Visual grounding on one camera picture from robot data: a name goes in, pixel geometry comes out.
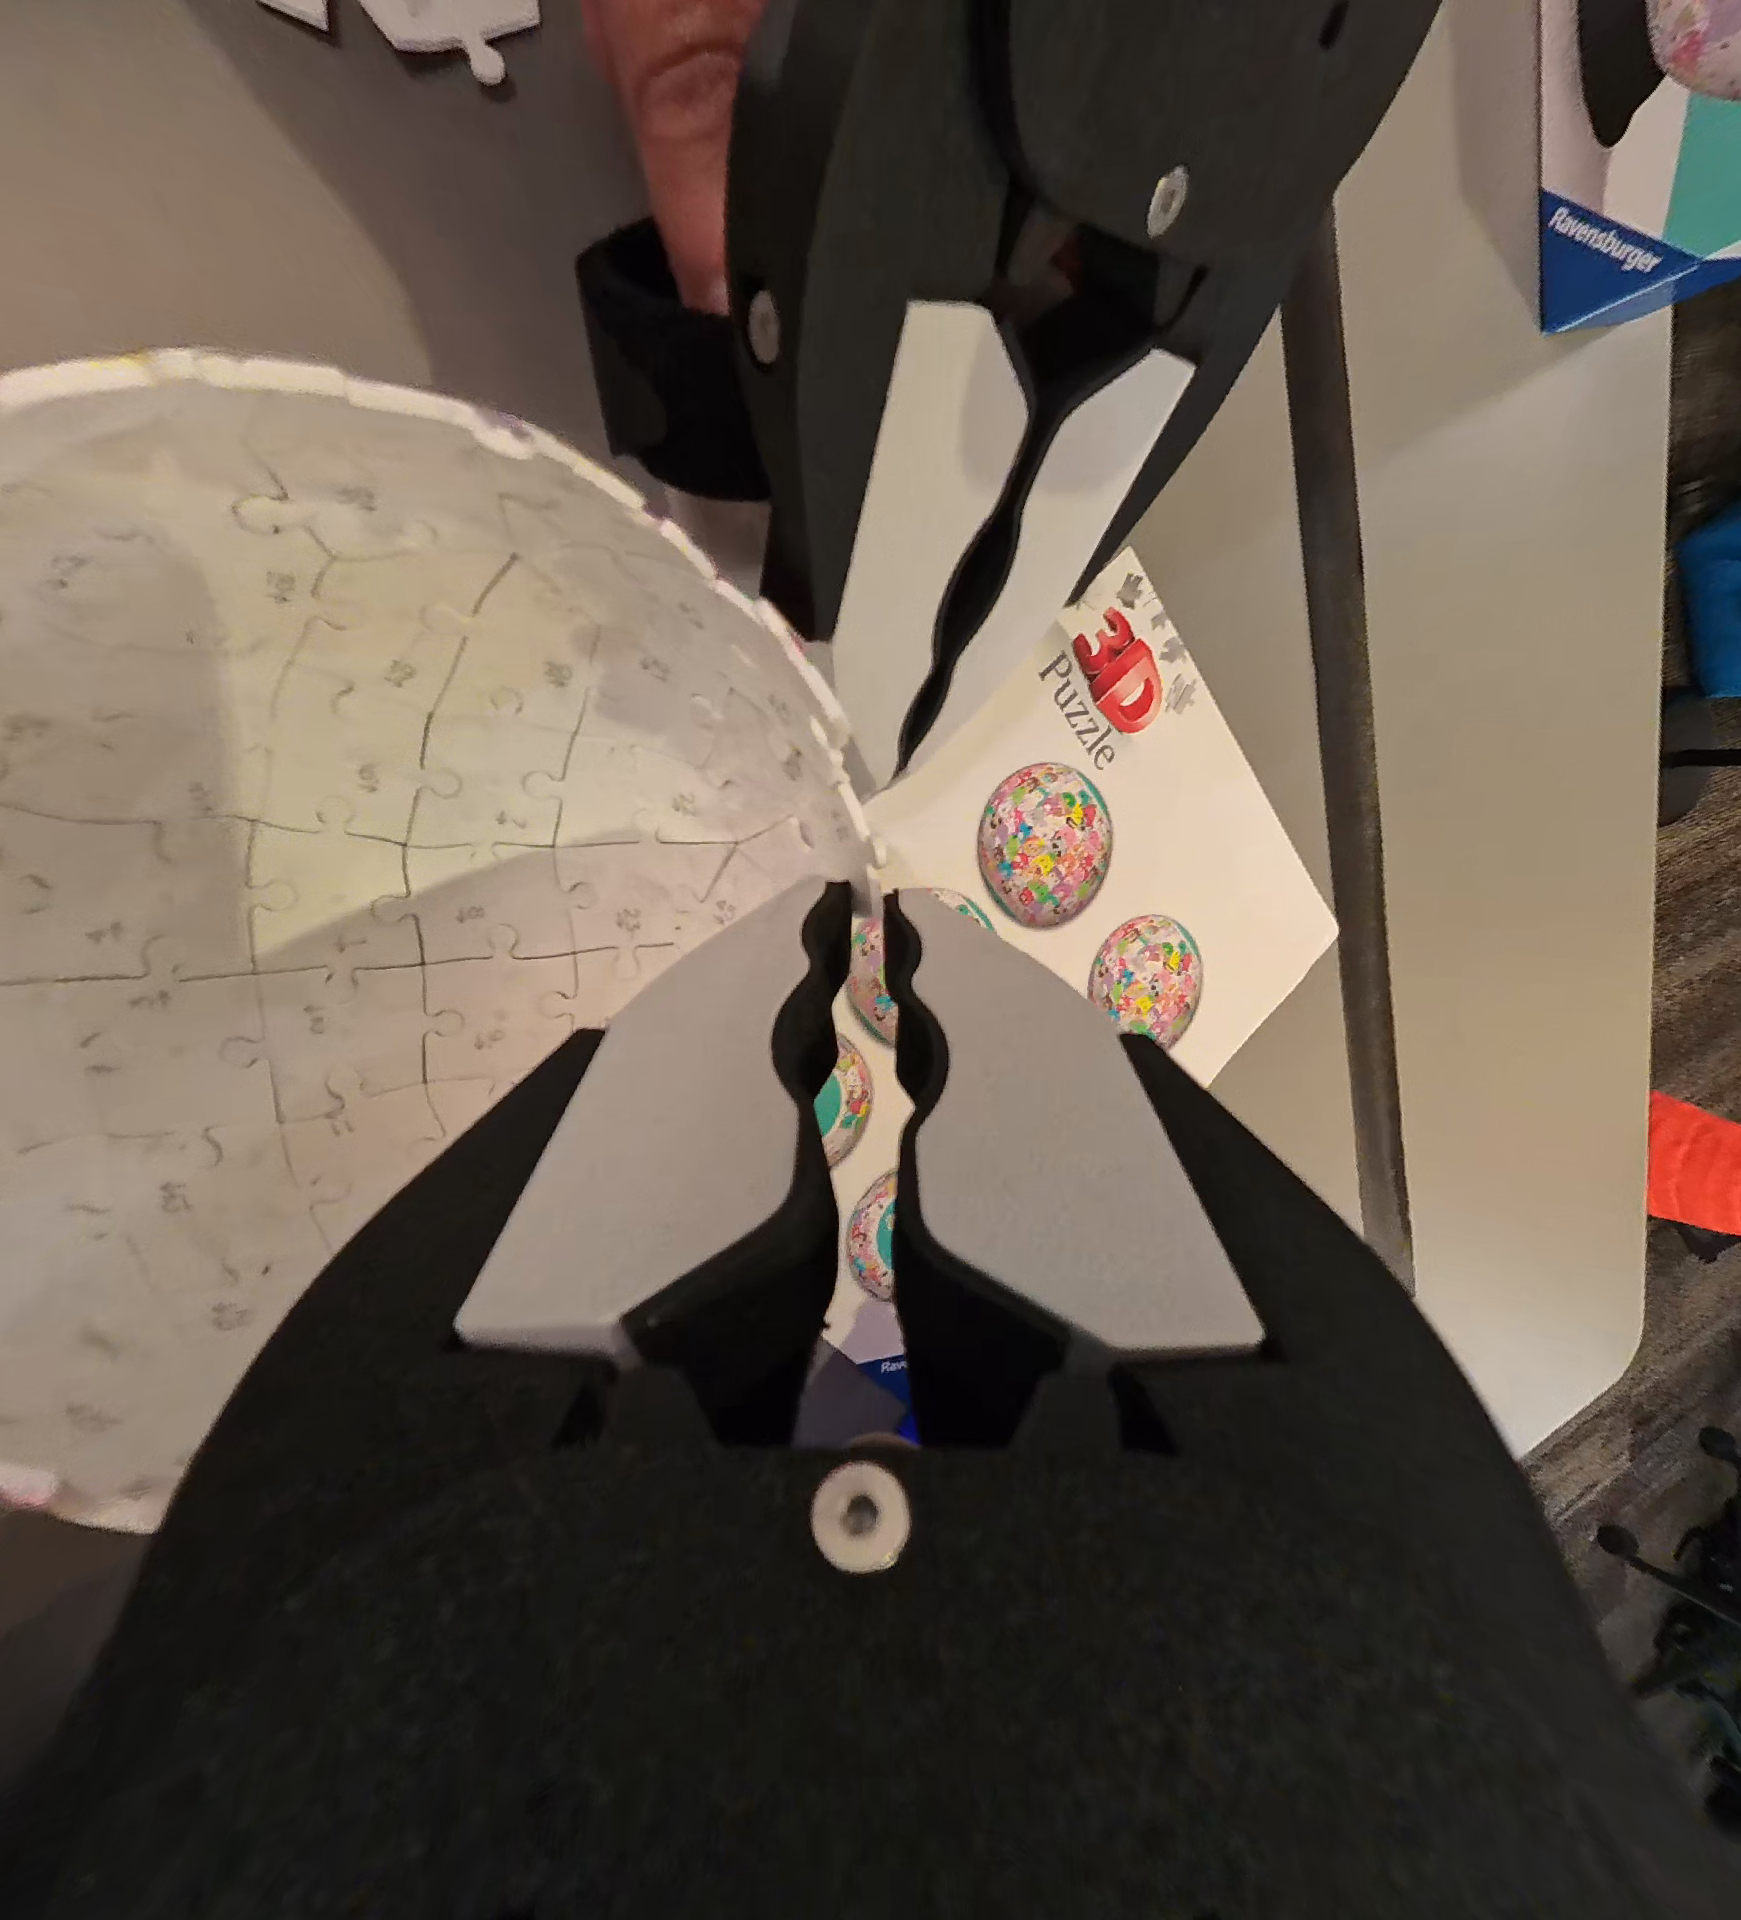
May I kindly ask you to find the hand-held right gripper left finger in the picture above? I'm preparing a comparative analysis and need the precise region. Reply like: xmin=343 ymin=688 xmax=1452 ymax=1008
xmin=452 ymin=884 xmax=861 ymax=1448

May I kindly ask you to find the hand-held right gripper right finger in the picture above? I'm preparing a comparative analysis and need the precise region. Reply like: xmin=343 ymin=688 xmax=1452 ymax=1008
xmin=882 ymin=893 xmax=1266 ymax=1451

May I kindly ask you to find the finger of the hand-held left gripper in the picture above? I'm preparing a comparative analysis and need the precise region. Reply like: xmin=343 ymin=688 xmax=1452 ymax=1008
xmin=896 ymin=351 xmax=1195 ymax=777
xmin=828 ymin=298 xmax=1035 ymax=785

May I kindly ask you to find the white curved puzzle dome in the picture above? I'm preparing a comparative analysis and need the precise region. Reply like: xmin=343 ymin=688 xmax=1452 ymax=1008
xmin=0 ymin=348 xmax=891 ymax=1535

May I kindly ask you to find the puzzle instruction leaflet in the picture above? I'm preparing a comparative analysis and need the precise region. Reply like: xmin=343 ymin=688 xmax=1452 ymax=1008
xmin=794 ymin=549 xmax=1339 ymax=1454

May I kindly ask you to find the puzzle ball cardboard box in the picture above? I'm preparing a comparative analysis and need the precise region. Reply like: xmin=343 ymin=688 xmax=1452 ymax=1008
xmin=1537 ymin=0 xmax=1741 ymax=336

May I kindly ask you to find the person's left hand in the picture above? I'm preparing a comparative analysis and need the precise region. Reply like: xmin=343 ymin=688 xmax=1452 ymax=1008
xmin=581 ymin=0 xmax=762 ymax=313

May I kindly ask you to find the tall orange traffic cone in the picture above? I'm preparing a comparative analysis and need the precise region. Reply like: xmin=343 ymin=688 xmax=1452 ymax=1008
xmin=1647 ymin=1092 xmax=1741 ymax=1261

